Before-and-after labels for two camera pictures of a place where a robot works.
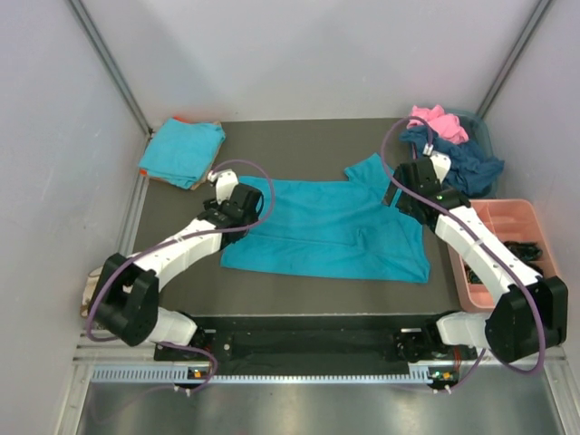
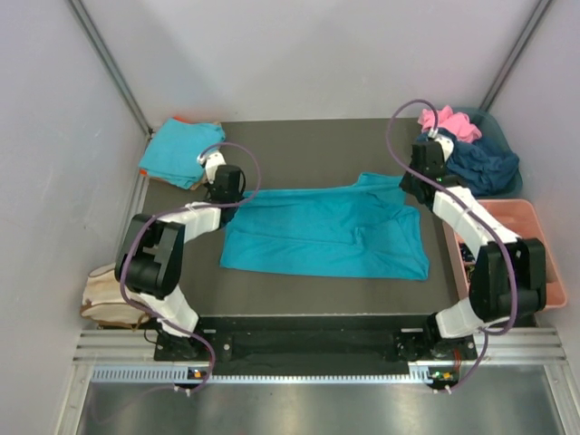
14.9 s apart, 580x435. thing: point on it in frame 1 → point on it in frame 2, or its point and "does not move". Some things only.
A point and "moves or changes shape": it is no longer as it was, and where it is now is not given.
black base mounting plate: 318,344 does not move
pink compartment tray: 509,220 does not move
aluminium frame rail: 107,56 does not move
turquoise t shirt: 333,227 moves or changes shape
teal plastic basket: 479,134 → 490,129
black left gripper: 212,203 → 237,196
